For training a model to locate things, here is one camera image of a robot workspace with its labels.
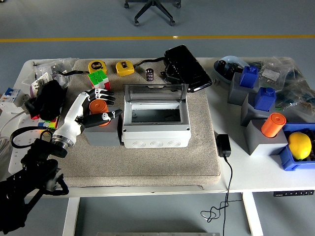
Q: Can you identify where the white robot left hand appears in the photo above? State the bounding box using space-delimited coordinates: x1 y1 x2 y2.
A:
55 88 123 143

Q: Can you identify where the orange cylindrical battery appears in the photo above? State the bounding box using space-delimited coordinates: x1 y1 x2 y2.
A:
89 99 109 127
260 112 287 139

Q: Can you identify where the light grey junction box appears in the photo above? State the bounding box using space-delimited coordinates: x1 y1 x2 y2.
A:
122 102 191 149

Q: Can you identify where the colourful puzzle cube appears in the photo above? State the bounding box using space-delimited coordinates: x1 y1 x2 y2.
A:
87 70 111 91
36 117 60 130

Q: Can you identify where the black cloth bundle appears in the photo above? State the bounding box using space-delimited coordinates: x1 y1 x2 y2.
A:
24 80 66 121

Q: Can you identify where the small white module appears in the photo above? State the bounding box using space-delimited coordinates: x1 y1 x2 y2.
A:
50 73 71 89

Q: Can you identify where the grey holder block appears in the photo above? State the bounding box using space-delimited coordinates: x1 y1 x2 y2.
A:
84 107 123 147
227 72 260 106
240 92 278 127
244 119 289 156

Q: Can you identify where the purple small object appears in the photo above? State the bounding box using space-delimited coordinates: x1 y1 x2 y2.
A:
29 82 41 98

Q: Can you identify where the white printed card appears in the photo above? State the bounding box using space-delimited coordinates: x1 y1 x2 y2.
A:
31 72 53 90

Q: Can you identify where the white socket adapter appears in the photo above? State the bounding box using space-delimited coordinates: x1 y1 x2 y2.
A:
18 92 32 108

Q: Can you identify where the yellow tape measure 5m label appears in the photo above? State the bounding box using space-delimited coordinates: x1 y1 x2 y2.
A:
88 60 109 74

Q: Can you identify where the white power strip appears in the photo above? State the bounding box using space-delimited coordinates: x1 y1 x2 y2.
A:
8 117 42 174
0 102 19 118

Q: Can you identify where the white circuit breaker blue lever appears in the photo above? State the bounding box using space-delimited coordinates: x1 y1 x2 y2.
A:
0 87 23 107

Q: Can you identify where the yellow tape measure black label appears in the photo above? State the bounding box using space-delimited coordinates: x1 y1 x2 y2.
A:
115 60 135 78

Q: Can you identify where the grey-brown mat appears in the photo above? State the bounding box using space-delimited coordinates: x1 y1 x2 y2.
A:
53 58 221 188

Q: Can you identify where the white table leg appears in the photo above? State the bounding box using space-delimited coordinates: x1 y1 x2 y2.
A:
242 192 264 236
62 197 81 236

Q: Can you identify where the black pouch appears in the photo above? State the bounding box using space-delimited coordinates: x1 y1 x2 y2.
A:
161 58 185 86

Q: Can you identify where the black office chair base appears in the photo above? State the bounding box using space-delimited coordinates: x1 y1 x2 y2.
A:
124 0 182 27

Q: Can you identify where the black power adapter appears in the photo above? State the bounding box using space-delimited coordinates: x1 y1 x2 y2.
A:
216 134 232 158

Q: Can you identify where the light blue dish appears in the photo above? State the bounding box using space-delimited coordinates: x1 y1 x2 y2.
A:
213 55 249 86

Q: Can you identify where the blue plastic block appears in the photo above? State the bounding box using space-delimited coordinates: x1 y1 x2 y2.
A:
239 65 259 89
253 87 277 111

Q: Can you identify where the clear bag of grey parts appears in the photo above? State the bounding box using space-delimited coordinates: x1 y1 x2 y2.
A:
259 61 288 83

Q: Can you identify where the blue storage bin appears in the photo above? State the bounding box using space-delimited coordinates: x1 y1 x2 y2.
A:
278 122 315 172

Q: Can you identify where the clear bag of dark components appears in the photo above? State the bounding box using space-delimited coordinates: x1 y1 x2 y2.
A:
274 80 315 123

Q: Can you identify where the yellow lemon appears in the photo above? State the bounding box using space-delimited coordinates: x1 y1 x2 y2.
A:
287 132 313 161

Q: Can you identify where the black table control panel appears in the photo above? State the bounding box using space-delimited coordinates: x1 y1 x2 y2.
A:
273 190 315 197

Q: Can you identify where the black tape measure strap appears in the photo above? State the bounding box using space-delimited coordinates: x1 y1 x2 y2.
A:
56 70 90 75

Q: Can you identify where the white power cable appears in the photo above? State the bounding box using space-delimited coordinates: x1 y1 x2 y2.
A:
0 110 28 133

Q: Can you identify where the grey coiled cable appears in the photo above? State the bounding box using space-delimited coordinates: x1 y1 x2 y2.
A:
0 136 13 163

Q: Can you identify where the black pouch strap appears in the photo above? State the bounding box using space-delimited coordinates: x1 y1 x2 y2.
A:
134 57 166 67

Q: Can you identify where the black adapter cord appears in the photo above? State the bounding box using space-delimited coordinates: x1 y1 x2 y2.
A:
200 156 243 236

